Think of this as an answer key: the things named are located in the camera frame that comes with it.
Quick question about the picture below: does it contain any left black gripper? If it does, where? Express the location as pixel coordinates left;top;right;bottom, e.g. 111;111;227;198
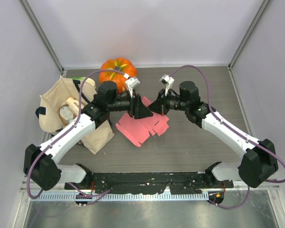
107;88;152;119

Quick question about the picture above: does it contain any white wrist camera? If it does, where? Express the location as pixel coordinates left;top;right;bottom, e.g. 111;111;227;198
160;75;174;95
125;76;140;97

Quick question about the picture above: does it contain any green white item behind bag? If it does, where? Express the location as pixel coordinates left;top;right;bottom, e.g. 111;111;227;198
71;77;86;81

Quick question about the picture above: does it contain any round labelled tub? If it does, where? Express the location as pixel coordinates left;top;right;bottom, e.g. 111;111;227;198
58;105;76;126

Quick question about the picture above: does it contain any orange pumpkin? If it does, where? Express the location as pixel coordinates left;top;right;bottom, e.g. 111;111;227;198
99;57;138;93

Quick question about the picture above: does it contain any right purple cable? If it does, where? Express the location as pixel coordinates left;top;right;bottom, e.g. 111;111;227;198
170;65;285;209

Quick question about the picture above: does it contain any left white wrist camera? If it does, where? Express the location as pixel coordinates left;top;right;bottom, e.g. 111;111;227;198
125;76;140;97

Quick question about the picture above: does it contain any pink paper box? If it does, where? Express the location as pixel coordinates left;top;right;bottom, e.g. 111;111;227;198
115;96;170;148

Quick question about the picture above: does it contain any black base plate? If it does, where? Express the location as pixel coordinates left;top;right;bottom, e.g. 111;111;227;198
75;172;234;195

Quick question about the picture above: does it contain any white slotted cable duct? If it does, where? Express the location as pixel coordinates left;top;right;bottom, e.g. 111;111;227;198
35;191;209;202

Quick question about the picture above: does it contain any cream lotion bottle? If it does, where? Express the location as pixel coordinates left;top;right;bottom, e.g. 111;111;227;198
66;97;84;115

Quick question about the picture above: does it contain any beige canvas tote bag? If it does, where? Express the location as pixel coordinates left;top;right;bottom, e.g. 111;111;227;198
35;77;114;154

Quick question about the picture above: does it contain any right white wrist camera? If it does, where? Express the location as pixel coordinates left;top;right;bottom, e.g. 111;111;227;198
160;75;174;95

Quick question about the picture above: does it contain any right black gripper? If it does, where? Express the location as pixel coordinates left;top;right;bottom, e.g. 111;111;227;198
148;88;189;116

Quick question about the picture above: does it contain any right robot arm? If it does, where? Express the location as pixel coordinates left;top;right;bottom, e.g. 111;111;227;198
148;81;278;188

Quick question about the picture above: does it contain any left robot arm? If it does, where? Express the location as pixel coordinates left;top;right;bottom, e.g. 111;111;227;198
24;81;153;191

